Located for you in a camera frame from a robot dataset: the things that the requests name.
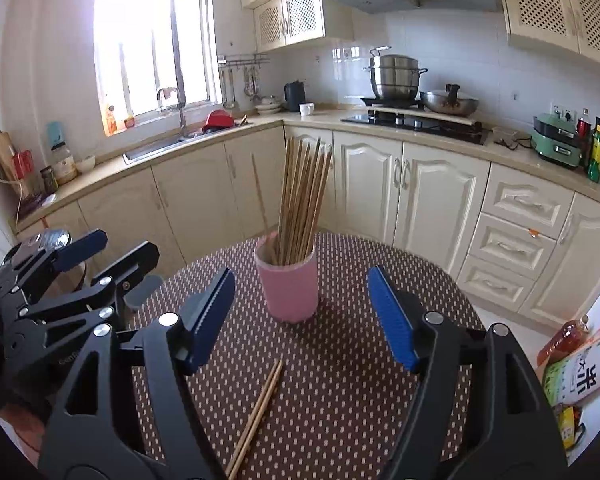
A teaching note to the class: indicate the orange bottle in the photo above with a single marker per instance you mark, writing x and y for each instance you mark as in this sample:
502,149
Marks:
111,122

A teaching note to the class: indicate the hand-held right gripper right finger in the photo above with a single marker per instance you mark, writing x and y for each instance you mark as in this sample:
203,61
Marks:
392,317

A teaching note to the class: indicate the metal utensil rail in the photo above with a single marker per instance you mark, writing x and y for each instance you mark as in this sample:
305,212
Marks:
242,60

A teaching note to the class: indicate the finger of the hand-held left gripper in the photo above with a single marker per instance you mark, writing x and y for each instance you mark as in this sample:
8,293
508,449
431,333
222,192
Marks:
130,265
80,250

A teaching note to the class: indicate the wooden cutting board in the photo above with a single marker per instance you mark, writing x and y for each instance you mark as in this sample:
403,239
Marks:
2,152

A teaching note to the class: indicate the cooking oil bottle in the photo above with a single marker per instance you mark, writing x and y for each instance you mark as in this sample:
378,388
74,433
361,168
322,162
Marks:
562,340

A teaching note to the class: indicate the brown polka-dot tablecloth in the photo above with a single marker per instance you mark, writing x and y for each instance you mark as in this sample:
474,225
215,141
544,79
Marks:
330,385

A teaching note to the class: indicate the glass jar with white lid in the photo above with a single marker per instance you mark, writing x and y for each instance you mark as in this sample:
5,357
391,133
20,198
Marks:
65,165

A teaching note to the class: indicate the small white cup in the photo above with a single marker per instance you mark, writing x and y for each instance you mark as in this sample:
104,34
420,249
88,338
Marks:
306,110

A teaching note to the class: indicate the small dark jar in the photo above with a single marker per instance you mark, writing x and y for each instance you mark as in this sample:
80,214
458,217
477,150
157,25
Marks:
48,181

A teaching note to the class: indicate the white rice bag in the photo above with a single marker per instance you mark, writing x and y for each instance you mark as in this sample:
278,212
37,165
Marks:
577,375

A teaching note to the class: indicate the teal packet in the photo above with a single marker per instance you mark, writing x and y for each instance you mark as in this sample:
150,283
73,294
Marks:
55,134

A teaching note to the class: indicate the slim wooden chopstick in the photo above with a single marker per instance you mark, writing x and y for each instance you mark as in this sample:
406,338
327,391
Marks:
265,410
257,410

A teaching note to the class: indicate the metal kitchen faucet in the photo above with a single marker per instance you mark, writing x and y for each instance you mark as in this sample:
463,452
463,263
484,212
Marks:
181,115

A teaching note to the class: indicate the green electric cooker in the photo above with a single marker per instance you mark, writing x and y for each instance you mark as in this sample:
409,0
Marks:
557,142

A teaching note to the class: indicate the small white bowl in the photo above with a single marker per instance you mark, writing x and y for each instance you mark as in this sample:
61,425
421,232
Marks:
85,164

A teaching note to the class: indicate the group of wooden chopsticks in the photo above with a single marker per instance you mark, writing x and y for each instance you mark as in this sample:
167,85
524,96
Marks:
300,210

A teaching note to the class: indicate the black electric kettle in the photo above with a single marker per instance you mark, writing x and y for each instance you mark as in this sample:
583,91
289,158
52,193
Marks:
295,97

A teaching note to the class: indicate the red package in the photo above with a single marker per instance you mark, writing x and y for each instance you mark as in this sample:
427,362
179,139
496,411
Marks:
23,165

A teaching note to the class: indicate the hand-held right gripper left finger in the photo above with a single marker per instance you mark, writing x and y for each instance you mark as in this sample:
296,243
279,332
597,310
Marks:
212,320

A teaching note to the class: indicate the cream base cabinets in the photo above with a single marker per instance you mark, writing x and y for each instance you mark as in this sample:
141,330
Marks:
430,195

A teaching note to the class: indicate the black gas hob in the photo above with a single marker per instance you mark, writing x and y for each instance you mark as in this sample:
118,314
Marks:
415,127

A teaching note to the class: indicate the small red box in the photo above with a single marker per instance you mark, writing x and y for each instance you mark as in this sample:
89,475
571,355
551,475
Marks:
129,122

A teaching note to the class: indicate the pale board under pots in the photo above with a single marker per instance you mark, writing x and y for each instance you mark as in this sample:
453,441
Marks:
430,115

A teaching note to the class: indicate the hanging metal spatula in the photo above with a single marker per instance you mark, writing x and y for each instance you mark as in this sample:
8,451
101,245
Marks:
251,85

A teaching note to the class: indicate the pink cylindrical cup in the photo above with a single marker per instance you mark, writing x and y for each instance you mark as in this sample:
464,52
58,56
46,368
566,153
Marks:
290,285

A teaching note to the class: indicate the yellow snack bag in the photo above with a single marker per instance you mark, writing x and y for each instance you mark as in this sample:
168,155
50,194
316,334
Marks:
570,425

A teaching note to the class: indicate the stainless steel rice cooker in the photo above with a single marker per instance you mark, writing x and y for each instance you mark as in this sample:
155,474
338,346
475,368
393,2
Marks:
50,240

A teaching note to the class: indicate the stacked white plates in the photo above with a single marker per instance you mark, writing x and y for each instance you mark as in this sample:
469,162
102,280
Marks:
268,106

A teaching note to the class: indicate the kitchen window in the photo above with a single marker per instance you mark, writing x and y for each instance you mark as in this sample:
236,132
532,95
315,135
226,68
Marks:
150,40

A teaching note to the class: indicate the cream cabinet drawer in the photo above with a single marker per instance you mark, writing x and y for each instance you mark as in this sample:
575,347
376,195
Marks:
495,285
512,247
530,197

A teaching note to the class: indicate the green bottle with yellow cap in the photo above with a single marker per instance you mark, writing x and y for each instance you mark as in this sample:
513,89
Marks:
597,157

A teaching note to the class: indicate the metal wok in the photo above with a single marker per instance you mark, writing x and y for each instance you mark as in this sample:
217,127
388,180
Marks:
450,102

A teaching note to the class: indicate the double wall socket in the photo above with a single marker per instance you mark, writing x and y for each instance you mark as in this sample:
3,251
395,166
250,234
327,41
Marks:
562,111

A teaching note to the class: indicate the hanging metal ladle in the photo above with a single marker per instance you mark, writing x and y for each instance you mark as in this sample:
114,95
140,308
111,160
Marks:
230,100

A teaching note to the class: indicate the cream lattice-door wall cabinet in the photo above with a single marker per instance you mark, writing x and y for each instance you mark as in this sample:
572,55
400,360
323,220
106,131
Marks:
300,17
560,10

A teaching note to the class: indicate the stainless steel steamer pot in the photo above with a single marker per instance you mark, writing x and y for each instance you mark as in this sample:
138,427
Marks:
392,77

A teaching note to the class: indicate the stainless steel sink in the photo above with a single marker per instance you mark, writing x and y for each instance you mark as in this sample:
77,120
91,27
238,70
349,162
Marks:
165,146

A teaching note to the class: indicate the red plastic container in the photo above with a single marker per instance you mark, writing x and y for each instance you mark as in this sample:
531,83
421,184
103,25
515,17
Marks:
217,120

